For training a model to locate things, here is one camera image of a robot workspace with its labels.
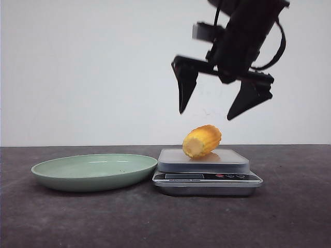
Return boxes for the silver digital kitchen scale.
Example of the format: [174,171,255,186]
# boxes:
[152,148,263,196]

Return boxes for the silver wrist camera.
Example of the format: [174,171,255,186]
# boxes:
[192,22,225,43]

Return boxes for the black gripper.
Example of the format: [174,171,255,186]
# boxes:
[171,1,284,120]

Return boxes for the green oval plate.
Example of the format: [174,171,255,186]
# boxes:
[31,153,158,192]

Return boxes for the yellow corn cob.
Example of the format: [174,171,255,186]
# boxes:
[182,125,222,158]

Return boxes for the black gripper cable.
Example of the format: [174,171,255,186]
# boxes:
[249,19,287,71]

